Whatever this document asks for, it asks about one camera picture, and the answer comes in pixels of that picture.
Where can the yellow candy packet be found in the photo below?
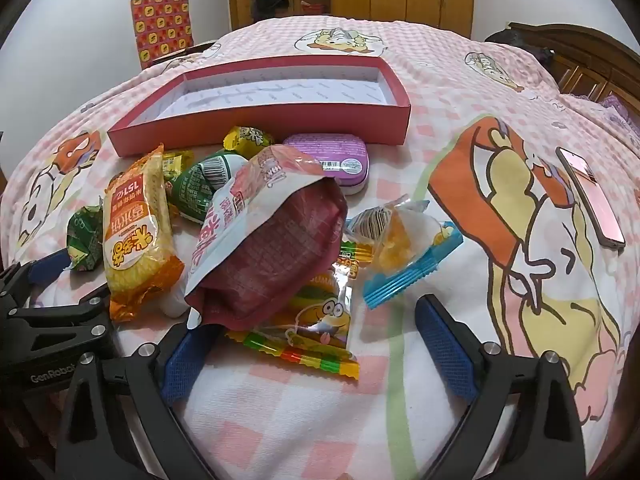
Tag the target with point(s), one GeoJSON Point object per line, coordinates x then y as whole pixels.
{"type": "Point", "coordinates": [247, 141]}

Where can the shallow red cardboard box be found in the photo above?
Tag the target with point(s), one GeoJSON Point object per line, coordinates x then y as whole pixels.
{"type": "Point", "coordinates": [250, 125]}

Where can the large green snack packet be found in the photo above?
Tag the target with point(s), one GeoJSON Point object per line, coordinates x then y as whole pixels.
{"type": "Point", "coordinates": [200, 185]}

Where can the dark wooden headboard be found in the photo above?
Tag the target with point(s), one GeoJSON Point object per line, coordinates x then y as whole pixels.
{"type": "Point", "coordinates": [590, 60]}

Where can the purple tin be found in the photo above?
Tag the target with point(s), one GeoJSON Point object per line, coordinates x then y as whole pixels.
{"type": "Point", "coordinates": [330, 152]}

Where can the small yellow snack packet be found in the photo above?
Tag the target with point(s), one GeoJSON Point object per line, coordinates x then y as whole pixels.
{"type": "Point", "coordinates": [176, 164]}

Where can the pink phone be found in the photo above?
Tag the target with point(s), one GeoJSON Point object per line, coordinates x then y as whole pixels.
{"type": "Point", "coordinates": [592, 200]}

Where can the red and yellow wall poster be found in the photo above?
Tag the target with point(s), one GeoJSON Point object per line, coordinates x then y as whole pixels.
{"type": "Point", "coordinates": [162, 25]}

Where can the clear packet with blue edge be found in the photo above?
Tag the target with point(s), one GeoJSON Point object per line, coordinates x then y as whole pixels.
{"type": "Point", "coordinates": [400, 245]}

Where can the small green snack packet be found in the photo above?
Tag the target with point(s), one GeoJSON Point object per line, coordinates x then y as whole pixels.
{"type": "Point", "coordinates": [85, 240]}

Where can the red spout pouch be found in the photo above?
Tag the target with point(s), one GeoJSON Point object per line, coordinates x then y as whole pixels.
{"type": "Point", "coordinates": [280, 240]}

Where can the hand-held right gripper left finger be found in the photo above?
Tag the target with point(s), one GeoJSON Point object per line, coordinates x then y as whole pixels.
{"type": "Point", "coordinates": [184, 362]}

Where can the pink checked printed blanket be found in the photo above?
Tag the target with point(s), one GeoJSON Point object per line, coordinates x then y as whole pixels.
{"type": "Point", "coordinates": [450, 110]}

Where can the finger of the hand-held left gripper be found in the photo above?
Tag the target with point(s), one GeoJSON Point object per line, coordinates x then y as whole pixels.
{"type": "Point", "coordinates": [47, 266]}
{"type": "Point", "coordinates": [75, 310]}

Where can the dark cloth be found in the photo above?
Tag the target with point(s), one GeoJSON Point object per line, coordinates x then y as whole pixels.
{"type": "Point", "coordinates": [510, 42]}

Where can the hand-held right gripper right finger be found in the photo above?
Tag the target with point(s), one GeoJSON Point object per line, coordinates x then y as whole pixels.
{"type": "Point", "coordinates": [446, 350]}

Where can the colourful gummy candy packet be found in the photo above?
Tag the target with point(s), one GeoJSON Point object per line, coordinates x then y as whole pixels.
{"type": "Point", "coordinates": [315, 320]}

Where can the orange rice cracker packet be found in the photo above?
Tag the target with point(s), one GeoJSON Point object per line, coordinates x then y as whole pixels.
{"type": "Point", "coordinates": [135, 230]}

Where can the small wooden table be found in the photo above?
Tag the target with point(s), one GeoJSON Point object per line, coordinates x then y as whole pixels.
{"type": "Point", "coordinates": [175, 54]}

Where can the purple floral pillow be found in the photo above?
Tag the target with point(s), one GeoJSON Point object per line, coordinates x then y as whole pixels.
{"type": "Point", "coordinates": [622, 112]}

